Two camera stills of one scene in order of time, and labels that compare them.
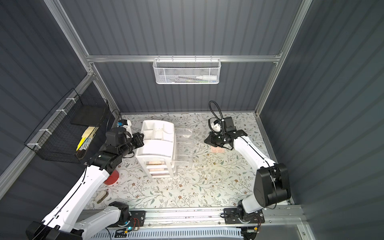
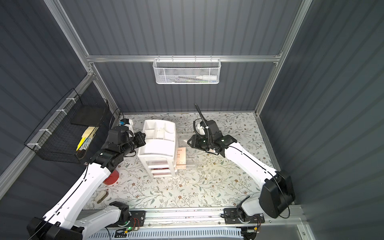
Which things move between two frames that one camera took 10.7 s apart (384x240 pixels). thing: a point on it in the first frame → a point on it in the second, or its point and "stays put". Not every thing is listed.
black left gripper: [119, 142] stays put
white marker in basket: [206, 77] stays put
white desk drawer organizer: [157, 155] stays put
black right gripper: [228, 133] → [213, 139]
